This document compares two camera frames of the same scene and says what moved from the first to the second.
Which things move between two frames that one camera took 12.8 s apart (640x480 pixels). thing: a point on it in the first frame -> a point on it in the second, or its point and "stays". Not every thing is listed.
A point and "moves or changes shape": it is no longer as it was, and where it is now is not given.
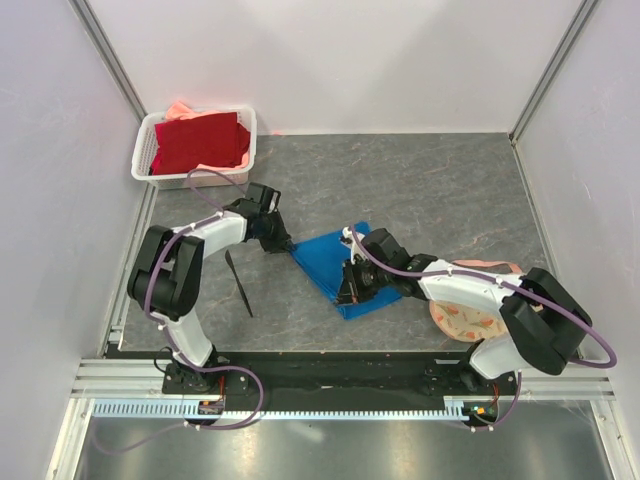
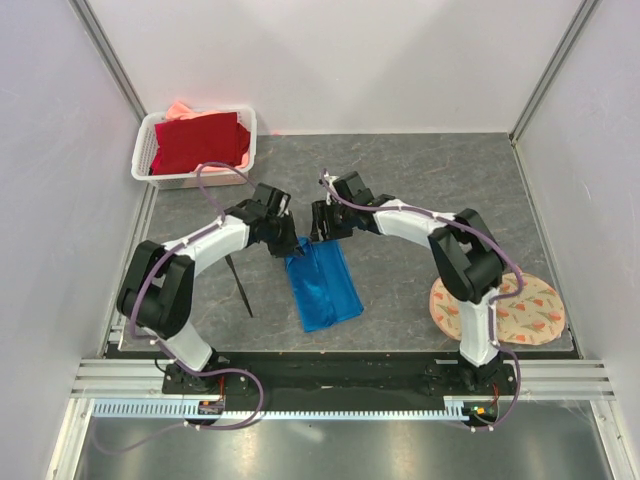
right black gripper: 349,291 -> 321,211
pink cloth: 179,111 stays
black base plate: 433,373 stays
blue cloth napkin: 324,257 moves or changes shape
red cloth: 214,140 stays
